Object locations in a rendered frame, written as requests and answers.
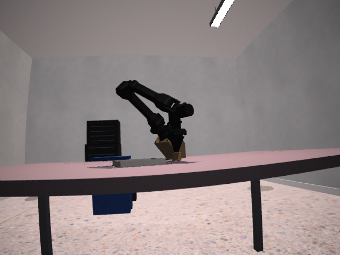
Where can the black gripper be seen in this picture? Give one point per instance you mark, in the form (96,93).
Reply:
(175,136)

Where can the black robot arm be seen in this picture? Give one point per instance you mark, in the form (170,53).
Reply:
(127,89)

